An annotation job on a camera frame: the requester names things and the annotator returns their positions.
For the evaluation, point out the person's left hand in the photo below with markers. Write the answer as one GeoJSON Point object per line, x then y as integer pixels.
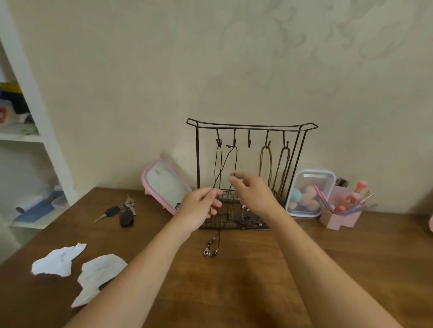
{"type": "Point", "coordinates": [196, 209]}

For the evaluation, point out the person's right hand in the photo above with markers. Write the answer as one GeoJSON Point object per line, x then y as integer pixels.
{"type": "Point", "coordinates": [257, 196]}

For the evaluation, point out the person's right forearm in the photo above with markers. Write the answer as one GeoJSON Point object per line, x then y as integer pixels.
{"type": "Point", "coordinates": [331, 273]}

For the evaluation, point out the person's left forearm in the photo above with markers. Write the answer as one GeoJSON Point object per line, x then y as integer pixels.
{"type": "Point", "coordinates": [125, 284]}

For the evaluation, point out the small peach makeup sponge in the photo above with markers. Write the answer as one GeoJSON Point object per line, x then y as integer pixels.
{"type": "Point", "coordinates": [292, 205]}

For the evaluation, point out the teal makeup sponge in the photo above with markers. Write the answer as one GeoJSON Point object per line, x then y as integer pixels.
{"type": "Point", "coordinates": [296, 195]}

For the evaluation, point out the pink framed table mirror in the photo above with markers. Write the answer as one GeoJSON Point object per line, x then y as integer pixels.
{"type": "Point", "coordinates": [165, 184]}

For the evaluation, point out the clear plastic container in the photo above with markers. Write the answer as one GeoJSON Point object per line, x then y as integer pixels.
{"type": "Point", "coordinates": [314, 179]}

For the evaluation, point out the pink pen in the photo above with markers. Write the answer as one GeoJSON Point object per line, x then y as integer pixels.
{"type": "Point", "coordinates": [319, 194]}

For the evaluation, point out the silver key bunch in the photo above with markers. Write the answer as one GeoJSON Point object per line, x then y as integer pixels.
{"type": "Point", "coordinates": [129, 203]}

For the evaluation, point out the black oval key fob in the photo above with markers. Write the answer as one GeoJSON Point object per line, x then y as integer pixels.
{"type": "Point", "coordinates": [126, 218]}

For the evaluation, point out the black headed car key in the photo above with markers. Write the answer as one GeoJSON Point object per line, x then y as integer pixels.
{"type": "Point", "coordinates": [112, 211]}

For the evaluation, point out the pink brush holder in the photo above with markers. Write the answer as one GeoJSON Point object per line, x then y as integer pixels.
{"type": "Point", "coordinates": [338, 219]}

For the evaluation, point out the dark cosmetic pencils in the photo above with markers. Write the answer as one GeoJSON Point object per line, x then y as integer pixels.
{"type": "Point", "coordinates": [341, 182]}

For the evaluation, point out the pink makeup brush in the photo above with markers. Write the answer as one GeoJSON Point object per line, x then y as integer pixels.
{"type": "Point", "coordinates": [355, 197]}

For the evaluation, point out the grey purple pencil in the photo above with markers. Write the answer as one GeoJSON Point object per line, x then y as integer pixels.
{"type": "Point", "coordinates": [358, 209]}

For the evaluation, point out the coral tipped makeup brush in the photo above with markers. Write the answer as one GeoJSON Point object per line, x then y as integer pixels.
{"type": "Point", "coordinates": [361, 185]}

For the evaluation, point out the white crumpled paper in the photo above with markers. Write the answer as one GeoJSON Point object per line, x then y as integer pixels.
{"type": "Point", "coordinates": [98, 270]}
{"type": "Point", "coordinates": [55, 260]}

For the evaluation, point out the blue flat folder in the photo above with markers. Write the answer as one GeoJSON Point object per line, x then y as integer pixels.
{"type": "Point", "coordinates": [40, 207]}

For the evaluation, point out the pink pig shaped desk fan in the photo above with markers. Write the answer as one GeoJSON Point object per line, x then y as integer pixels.
{"type": "Point", "coordinates": [431, 223]}

